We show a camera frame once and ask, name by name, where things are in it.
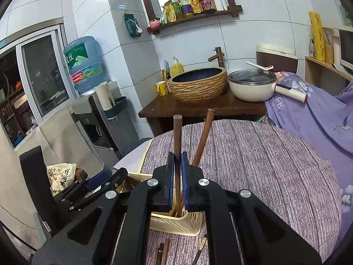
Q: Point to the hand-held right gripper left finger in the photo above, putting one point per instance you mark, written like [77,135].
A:
[171,179]

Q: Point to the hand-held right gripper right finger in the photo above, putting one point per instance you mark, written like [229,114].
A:
[184,179]

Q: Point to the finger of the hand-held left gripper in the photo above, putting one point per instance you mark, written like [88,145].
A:
[96,179]
[115,174]

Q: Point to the cream plastic utensil holder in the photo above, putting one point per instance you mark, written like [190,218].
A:
[176,222]

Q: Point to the dark wooden chair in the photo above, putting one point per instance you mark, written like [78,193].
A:
[80,174]

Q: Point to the printed snack bag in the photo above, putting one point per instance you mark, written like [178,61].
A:
[59,176]

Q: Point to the grey water dispenser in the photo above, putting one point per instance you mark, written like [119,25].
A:
[110,132]

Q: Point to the dark blue cup holder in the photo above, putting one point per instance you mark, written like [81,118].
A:
[120,107]

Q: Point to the black chopstick with gold tip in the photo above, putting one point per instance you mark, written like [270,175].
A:
[200,249]

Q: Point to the dark wooden sink counter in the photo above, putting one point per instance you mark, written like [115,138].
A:
[209,109]

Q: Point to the purple striped tablecloth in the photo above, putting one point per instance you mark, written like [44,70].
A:
[262,171]

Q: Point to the white paper cup tube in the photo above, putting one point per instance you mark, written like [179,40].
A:
[104,96]

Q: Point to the yellow mug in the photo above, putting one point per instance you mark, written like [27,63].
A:
[162,88]

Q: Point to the brown ribbed sink basin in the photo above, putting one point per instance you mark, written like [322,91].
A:
[198,88]

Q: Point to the sliding window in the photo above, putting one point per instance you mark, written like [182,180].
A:
[41,77]

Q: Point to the white electric cooking pot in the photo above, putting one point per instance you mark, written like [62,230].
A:
[248,91]

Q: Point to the yellow soap pump bottle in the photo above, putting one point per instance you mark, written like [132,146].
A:
[177,69]

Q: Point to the blue water jug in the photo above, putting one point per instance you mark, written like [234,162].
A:
[85,63]

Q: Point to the bronze faucet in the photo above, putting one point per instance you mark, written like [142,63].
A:
[217,56]

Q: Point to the white ladle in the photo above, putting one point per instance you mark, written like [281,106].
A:
[257,66]

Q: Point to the purple floral bed sheet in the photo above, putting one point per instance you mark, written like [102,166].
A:
[317,116]

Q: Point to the brown and white rice cooker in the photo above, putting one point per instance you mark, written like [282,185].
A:
[275,59]

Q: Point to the pink bowl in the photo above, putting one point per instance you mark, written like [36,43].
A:
[154,24]

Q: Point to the yellow seasoning packet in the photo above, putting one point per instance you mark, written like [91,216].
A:
[170,12]

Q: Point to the small yellow oil bottle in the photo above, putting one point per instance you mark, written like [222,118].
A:
[176,8]

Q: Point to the light wooden shelf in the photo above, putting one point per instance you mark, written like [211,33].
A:
[317,71]

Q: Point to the yellow green oil bottle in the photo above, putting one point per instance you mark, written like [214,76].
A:
[186,5]

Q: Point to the red label oil bottle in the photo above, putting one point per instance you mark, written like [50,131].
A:
[195,3]

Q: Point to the glass storage jar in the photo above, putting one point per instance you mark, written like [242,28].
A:
[328,52]

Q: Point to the yellow patterned roll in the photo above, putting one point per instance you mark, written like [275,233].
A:
[317,36]

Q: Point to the white microwave oven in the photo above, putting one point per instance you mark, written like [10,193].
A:
[347,47]

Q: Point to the green packet on wall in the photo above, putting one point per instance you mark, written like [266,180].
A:
[133,26]

